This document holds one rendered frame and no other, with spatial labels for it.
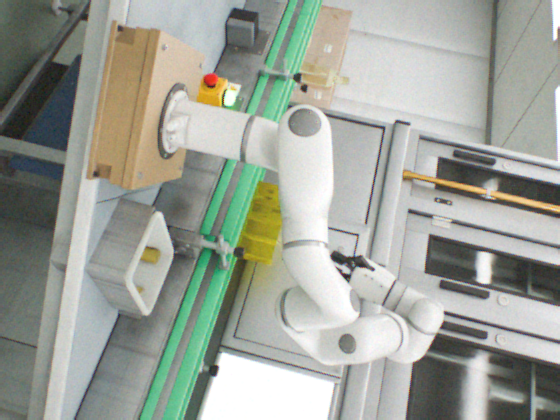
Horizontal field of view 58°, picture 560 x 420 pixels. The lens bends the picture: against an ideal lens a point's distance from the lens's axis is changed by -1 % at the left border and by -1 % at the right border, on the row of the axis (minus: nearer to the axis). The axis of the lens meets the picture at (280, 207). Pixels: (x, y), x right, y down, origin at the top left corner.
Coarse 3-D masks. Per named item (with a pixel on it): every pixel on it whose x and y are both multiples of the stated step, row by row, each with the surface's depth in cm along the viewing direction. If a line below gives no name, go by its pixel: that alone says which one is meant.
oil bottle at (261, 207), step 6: (252, 198) 145; (258, 198) 145; (252, 204) 144; (258, 204) 144; (264, 204) 144; (270, 204) 144; (276, 204) 144; (252, 210) 143; (258, 210) 143; (264, 210) 143; (270, 210) 143; (276, 210) 143; (264, 216) 143; (270, 216) 142; (276, 216) 142
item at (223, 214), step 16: (304, 0) 174; (288, 16) 169; (304, 16) 169; (288, 32) 165; (272, 48) 161; (288, 48) 161; (272, 64) 157; (288, 64) 157; (272, 80) 154; (256, 96) 150; (272, 96) 150; (256, 112) 147; (272, 112) 147; (224, 176) 135; (240, 176) 135; (224, 192) 133; (240, 192) 133; (224, 208) 131; (240, 208) 130; (208, 224) 128; (224, 224) 128
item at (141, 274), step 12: (156, 216) 106; (156, 228) 113; (144, 240) 103; (156, 240) 118; (168, 240) 118; (168, 252) 123; (132, 264) 100; (144, 264) 122; (156, 264) 123; (168, 264) 123; (132, 276) 120; (144, 276) 121; (156, 276) 121; (132, 288) 101; (156, 288) 120; (144, 300) 118; (144, 312) 113
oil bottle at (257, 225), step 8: (248, 216) 142; (256, 216) 142; (248, 224) 141; (256, 224) 141; (264, 224) 141; (272, 224) 141; (280, 224) 141; (248, 232) 140; (256, 232) 140; (264, 232) 139; (272, 232) 140; (280, 232) 140; (280, 240) 140
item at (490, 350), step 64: (384, 128) 185; (384, 192) 167; (448, 192) 172; (512, 192) 174; (384, 256) 155; (448, 256) 160; (512, 256) 161; (448, 320) 149; (512, 320) 148; (384, 384) 139; (448, 384) 140; (512, 384) 141
